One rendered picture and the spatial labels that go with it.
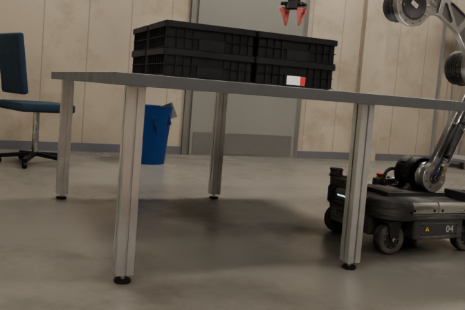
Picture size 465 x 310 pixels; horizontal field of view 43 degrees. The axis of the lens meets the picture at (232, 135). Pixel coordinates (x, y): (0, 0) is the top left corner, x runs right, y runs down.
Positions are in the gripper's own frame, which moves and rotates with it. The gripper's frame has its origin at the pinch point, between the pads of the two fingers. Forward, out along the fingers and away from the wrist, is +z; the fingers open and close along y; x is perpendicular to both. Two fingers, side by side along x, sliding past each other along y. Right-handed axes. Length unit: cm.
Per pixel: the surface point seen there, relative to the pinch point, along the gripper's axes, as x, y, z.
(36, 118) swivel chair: 70, -240, 62
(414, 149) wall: 493, -59, 78
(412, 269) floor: 7, 61, 99
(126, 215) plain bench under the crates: -90, -10, 77
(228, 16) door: 276, -204, -48
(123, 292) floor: -95, -5, 100
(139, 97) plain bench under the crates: -89, -9, 38
